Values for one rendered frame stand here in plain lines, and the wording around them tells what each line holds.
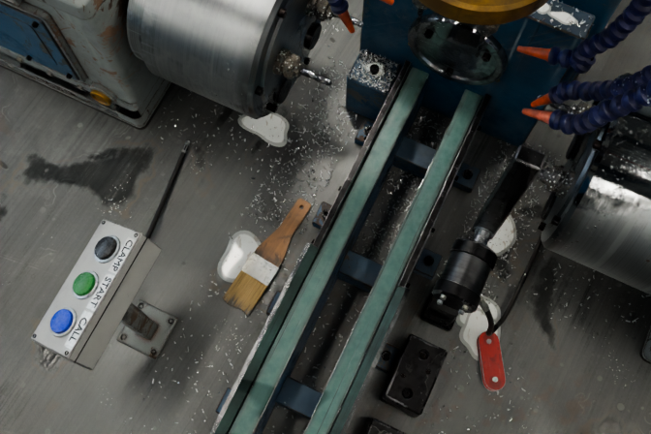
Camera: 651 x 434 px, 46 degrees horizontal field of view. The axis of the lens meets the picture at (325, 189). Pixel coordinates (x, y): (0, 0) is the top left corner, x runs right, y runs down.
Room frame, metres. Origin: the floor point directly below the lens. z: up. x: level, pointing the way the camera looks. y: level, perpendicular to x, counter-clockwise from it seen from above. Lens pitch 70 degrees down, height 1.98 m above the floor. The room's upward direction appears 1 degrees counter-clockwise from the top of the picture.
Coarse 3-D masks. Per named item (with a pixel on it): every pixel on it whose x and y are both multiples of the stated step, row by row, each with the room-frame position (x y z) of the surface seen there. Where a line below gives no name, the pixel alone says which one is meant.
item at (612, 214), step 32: (608, 128) 0.37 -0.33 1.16; (640, 128) 0.37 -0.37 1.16; (576, 160) 0.38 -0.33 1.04; (608, 160) 0.33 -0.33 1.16; (640, 160) 0.33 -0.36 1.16; (576, 192) 0.31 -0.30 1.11; (608, 192) 0.30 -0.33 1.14; (640, 192) 0.30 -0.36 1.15; (544, 224) 0.31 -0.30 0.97; (576, 224) 0.27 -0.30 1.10; (608, 224) 0.27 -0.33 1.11; (640, 224) 0.26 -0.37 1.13; (576, 256) 0.25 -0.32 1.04; (608, 256) 0.24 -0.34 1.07; (640, 256) 0.24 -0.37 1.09; (640, 288) 0.21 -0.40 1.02
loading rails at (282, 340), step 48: (480, 96) 0.54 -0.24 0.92; (384, 144) 0.46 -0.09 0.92; (432, 192) 0.38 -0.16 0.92; (336, 240) 0.31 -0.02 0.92; (288, 288) 0.24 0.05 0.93; (384, 288) 0.24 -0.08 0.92; (288, 336) 0.17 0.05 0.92; (384, 336) 0.17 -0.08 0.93; (240, 384) 0.11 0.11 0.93; (288, 384) 0.12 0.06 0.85; (336, 384) 0.11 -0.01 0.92; (240, 432) 0.05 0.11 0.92; (336, 432) 0.05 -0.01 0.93
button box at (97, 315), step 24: (96, 240) 0.27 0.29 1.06; (120, 240) 0.27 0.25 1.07; (144, 240) 0.27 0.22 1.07; (96, 264) 0.24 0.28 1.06; (120, 264) 0.23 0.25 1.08; (144, 264) 0.24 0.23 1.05; (72, 288) 0.21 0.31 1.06; (96, 288) 0.21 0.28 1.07; (120, 288) 0.21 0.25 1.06; (48, 312) 0.18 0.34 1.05; (72, 312) 0.18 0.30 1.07; (96, 312) 0.18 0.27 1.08; (120, 312) 0.18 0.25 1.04; (48, 336) 0.15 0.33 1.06; (72, 336) 0.15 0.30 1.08; (96, 336) 0.15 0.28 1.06; (72, 360) 0.12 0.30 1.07; (96, 360) 0.13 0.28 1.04
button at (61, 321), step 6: (60, 312) 0.18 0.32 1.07; (66, 312) 0.18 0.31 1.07; (54, 318) 0.17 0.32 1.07; (60, 318) 0.17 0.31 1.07; (66, 318) 0.17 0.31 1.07; (72, 318) 0.17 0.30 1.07; (54, 324) 0.16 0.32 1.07; (60, 324) 0.16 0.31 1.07; (66, 324) 0.16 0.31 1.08; (54, 330) 0.16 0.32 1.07; (60, 330) 0.16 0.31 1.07; (66, 330) 0.16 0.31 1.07
